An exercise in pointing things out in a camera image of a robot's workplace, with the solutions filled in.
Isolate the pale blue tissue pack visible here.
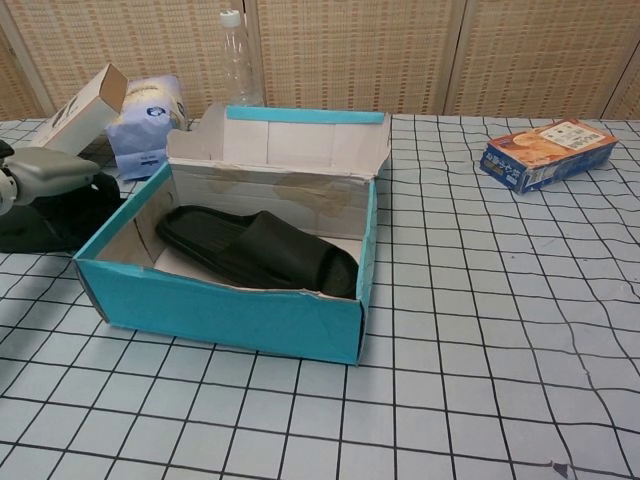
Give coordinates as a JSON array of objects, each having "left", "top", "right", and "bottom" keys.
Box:
[{"left": 105, "top": 74, "right": 189, "bottom": 182}]

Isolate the clear plastic bottle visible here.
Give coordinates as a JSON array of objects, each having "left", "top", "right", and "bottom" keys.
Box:
[{"left": 219, "top": 9, "right": 264, "bottom": 109}]

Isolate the bamboo folding screen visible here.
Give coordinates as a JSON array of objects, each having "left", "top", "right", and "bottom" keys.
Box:
[{"left": 0, "top": 0, "right": 640, "bottom": 122}]

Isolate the checkered pale blue tablecloth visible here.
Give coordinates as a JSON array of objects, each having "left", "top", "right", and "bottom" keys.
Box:
[{"left": 0, "top": 113, "right": 640, "bottom": 480}]

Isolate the orange snack package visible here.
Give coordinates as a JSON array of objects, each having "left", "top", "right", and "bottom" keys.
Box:
[{"left": 480, "top": 118, "right": 619, "bottom": 194}]

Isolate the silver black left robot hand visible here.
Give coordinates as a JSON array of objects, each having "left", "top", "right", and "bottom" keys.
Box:
[{"left": 0, "top": 142, "right": 103, "bottom": 211}]

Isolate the black rubber slipper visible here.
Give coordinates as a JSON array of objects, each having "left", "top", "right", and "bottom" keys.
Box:
[
  {"left": 0, "top": 172, "right": 122, "bottom": 254},
  {"left": 155, "top": 204, "right": 361, "bottom": 301}
]

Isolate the white cable product box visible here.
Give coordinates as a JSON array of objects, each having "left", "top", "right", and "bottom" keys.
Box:
[{"left": 27, "top": 63, "right": 130, "bottom": 157}]

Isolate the teal cardboard shoe box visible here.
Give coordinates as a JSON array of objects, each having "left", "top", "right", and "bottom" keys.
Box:
[{"left": 73, "top": 103, "right": 393, "bottom": 369}]

